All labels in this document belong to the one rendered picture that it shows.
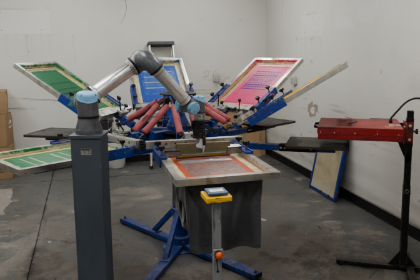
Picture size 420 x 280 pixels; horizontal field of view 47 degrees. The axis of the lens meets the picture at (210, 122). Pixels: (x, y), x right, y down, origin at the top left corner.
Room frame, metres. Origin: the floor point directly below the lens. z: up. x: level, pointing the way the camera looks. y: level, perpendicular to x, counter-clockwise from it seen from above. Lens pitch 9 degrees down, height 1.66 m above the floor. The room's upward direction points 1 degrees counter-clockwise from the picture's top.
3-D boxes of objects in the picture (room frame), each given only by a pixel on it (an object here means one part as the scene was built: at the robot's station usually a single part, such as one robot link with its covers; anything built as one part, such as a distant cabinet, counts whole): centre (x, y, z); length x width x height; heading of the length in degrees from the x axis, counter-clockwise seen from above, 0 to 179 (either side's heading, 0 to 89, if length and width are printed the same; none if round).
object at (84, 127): (2.70, 0.68, 1.25); 0.15 x 0.15 x 0.10
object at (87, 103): (2.71, 0.68, 1.37); 0.13 x 0.12 x 0.14; 23
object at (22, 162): (3.29, 0.90, 1.05); 1.08 x 0.61 x 0.23; 134
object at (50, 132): (4.11, 0.90, 0.91); 1.34 x 0.40 x 0.08; 74
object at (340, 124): (3.54, -1.11, 1.06); 0.61 x 0.46 x 0.12; 74
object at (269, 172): (2.90, 0.00, 0.97); 0.79 x 0.58 x 0.04; 14
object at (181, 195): (2.81, 0.16, 0.79); 0.46 x 0.09 x 0.33; 14
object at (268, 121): (4.39, -0.22, 0.91); 1.34 x 0.40 x 0.08; 134
